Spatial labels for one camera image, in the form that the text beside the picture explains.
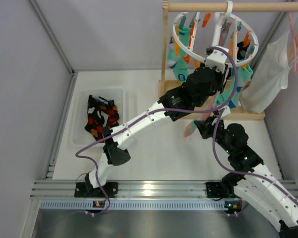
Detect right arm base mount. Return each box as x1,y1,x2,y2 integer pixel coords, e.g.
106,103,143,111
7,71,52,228
206,182,226,200

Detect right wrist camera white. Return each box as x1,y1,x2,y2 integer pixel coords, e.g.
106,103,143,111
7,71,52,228
213,106,231,119

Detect white round clip hanger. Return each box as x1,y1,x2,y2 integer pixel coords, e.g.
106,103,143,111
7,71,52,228
173,0,257,67

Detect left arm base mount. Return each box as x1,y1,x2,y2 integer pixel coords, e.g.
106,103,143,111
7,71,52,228
74,182,118,198

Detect grey slotted cable duct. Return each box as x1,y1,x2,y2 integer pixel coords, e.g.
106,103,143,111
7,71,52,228
39,200,244,211

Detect teal sock left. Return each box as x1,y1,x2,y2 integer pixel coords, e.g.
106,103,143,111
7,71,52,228
166,26,190,83

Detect teal sock right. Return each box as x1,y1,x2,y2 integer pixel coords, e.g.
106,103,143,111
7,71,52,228
213,64,253,109

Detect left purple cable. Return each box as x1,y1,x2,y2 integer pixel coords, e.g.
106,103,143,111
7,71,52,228
75,46,239,216

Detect wooden clothes rack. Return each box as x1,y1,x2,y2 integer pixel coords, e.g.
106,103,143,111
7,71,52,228
158,0,298,121

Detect teal sock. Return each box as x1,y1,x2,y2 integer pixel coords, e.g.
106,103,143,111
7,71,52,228
213,64,253,109
166,26,190,83

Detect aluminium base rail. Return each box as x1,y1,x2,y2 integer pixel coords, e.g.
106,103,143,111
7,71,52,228
29,179,298,199

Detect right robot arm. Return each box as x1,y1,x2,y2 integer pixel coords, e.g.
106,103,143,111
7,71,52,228
195,116,298,238

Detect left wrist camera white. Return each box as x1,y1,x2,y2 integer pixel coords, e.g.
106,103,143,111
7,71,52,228
204,47,227,74

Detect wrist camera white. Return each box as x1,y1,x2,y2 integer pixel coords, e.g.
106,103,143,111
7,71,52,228
213,106,231,119
204,47,227,74

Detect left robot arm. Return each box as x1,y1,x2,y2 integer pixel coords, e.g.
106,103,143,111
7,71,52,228
84,64,227,193

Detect argyle red orange sock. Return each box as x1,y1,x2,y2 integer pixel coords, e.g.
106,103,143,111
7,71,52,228
84,105,120,140

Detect white cloth garment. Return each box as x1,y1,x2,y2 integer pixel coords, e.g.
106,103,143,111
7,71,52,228
240,31,290,114

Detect pink sock front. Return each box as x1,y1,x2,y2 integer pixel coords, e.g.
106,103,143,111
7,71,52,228
183,113,213,137

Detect pink clothes hanger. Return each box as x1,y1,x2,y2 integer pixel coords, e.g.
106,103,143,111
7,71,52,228
288,11,298,75

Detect black sock on hanger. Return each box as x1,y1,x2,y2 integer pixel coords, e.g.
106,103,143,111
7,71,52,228
237,41,249,60

